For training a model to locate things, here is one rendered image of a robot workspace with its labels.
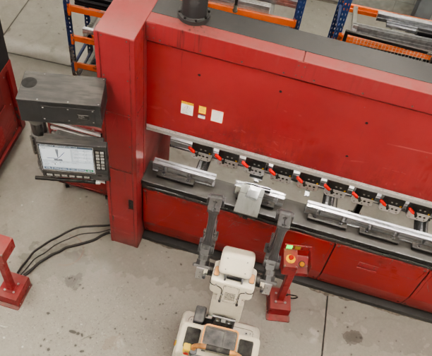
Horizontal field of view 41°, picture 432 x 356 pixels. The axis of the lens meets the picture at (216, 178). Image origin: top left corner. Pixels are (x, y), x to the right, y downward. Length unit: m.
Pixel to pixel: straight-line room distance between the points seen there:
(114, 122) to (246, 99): 0.90
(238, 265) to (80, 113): 1.33
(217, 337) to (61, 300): 1.63
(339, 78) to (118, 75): 1.32
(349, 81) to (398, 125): 0.45
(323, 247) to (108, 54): 2.23
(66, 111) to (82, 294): 1.90
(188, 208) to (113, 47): 1.62
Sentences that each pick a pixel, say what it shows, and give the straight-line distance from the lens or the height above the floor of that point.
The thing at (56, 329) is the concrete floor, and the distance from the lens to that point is 4.86.
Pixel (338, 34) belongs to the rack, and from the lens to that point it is 5.20.
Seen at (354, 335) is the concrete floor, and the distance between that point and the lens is 5.06.
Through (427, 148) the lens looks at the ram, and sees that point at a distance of 3.79.
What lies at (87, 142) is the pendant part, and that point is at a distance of 3.76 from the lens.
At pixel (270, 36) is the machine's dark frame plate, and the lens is 3.51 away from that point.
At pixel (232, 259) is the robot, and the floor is 1.37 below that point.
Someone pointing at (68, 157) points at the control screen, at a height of 1.47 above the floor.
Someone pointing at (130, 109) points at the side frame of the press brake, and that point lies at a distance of 3.77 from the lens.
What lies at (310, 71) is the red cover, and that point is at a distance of 3.42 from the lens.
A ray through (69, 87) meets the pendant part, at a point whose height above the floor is 1.95.
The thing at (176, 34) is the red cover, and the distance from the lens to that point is 3.50.
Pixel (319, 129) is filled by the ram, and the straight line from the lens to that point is 3.74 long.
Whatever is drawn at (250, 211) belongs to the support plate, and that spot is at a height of 1.00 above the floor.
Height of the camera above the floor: 4.42
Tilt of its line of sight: 52 degrees down
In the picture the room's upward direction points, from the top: 9 degrees clockwise
